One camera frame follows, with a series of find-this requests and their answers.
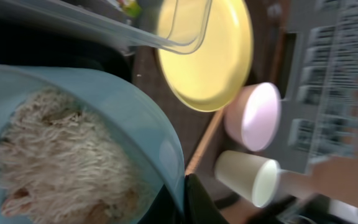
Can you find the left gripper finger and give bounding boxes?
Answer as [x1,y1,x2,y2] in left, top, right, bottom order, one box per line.
[185,174,228,224]

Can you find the small white cup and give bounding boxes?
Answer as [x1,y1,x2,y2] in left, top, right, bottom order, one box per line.
[214,151,280,208]

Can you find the rice and food scraps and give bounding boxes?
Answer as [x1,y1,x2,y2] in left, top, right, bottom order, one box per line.
[0,87,155,223]

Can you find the light blue bowl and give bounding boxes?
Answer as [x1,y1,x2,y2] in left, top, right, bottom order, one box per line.
[0,65,185,223]

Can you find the green snack wrapper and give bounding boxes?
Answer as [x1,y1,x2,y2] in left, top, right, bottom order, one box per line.
[110,0,142,17]

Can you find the grey dishwasher rack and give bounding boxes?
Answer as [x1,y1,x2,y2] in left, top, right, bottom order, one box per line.
[264,0,358,174]

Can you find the black waste tray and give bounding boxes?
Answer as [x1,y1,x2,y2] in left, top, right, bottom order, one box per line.
[0,20,132,82]

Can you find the wooden chopstick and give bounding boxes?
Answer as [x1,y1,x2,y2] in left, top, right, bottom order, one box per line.
[185,109,224,175]

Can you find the dark brown serving tray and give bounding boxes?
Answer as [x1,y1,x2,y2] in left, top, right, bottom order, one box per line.
[132,0,289,200]

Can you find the yellow plate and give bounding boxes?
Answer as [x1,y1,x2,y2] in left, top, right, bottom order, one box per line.
[157,0,254,112]

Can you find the clear plastic bin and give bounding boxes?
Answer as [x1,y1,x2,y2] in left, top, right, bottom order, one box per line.
[0,0,213,54]

